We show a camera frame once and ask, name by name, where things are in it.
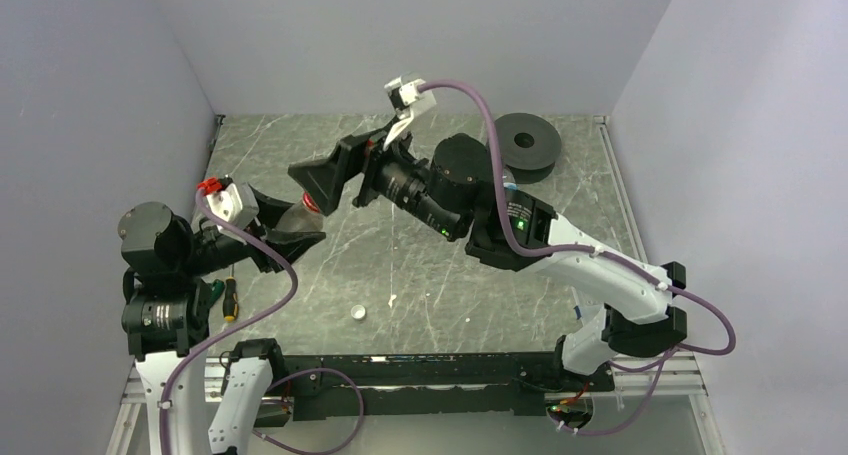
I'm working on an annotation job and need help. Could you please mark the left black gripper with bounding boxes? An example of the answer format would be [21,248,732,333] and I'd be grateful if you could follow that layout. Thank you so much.
[177,183,324,275]

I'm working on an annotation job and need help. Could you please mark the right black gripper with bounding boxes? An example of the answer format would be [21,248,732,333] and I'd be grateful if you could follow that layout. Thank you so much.
[288,114,463,238]

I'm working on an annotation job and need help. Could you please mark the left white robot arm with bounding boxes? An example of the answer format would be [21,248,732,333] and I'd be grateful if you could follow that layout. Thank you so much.
[118,183,325,454]

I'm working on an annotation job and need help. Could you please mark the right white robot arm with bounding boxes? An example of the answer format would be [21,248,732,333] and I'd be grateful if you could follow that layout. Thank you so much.
[288,129,687,390]

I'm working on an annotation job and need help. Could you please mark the white bottle cap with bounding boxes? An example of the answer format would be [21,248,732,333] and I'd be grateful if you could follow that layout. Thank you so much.
[350,305,367,321]

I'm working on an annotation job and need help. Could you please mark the yellow black screwdriver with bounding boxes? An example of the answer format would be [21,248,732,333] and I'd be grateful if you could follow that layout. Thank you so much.
[221,265,239,323]

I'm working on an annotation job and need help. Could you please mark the black filament spool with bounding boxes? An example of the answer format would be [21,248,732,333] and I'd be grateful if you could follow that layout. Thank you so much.
[483,112,563,187]

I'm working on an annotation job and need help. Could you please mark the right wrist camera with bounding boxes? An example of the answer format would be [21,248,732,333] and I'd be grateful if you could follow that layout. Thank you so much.
[383,74,437,149]

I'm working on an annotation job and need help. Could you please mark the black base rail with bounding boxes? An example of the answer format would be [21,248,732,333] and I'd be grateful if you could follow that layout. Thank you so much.
[269,351,615,421]

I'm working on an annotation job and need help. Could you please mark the aluminium frame rail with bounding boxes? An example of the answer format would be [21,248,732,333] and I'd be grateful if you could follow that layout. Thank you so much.
[108,339,723,454]

